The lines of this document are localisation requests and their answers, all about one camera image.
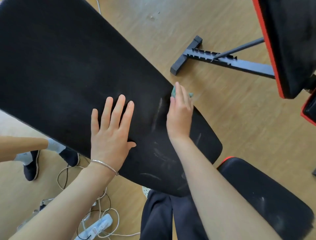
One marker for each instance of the person's right hand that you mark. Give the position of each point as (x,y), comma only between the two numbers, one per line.
(179,118)

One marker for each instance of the person's left hand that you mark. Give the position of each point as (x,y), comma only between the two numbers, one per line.
(108,143)

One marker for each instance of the person's left little finger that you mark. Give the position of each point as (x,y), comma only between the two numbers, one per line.
(95,121)

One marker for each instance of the person's left middle finger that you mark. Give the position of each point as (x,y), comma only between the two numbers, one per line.
(117,110)

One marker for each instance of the person's left thumb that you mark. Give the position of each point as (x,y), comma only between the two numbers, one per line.
(132,145)

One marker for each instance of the person's right fingers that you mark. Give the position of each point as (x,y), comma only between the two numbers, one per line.
(182,99)

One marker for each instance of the green cleaning cloth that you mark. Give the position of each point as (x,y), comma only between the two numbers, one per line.
(173,92)

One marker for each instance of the person's right forearm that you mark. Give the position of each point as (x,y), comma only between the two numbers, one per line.
(217,195)

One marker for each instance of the person's left forearm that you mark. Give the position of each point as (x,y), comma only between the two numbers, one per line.
(64,205)

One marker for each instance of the black shoe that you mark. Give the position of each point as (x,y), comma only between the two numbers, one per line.
(32,168)
(70,157)

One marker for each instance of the white sock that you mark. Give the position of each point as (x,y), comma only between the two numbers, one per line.
(56,145)
(23,157)

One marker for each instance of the white dotted shoe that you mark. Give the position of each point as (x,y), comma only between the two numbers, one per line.
(146,191)

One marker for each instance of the long black bench backrest pad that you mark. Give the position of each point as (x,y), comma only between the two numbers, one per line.
(69,74)

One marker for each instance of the person's dark trousers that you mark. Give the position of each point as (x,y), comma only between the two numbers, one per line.
(160,217)

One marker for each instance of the black metal support rod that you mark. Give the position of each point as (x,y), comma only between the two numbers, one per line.
(242,48)

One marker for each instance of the white power strip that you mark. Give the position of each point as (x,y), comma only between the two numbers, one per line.
(96,227)

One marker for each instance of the grey plug adapter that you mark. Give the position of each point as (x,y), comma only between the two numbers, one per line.
(33,215)

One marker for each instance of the small red-edged black seat pad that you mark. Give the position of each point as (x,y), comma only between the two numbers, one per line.
(309,110)

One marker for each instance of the black seat pad red trim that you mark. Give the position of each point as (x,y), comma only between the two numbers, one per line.
(269,197)

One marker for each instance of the black metal bench frame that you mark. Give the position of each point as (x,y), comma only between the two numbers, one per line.
(237,63)

